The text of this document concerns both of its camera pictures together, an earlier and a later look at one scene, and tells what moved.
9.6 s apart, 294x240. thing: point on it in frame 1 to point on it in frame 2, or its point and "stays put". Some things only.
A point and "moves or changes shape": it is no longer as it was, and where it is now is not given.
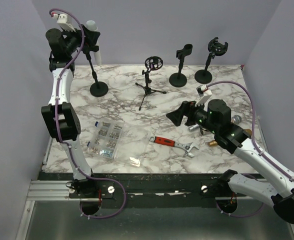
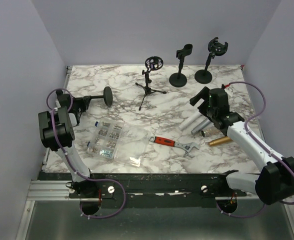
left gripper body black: (73, 40) to (80, 104)
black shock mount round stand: (204, 76) stays put
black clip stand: (178, 79) stays put
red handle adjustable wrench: (165, 141) stays put
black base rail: (146, 187) stays put
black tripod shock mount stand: (152, 63) stays put
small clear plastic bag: (135, 162) stays put
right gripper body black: (196, 115) to (211, 113)
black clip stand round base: (99, 89) to (107, 96)
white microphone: (92, 25) moves or changes shape
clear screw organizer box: (105, 140) stays put
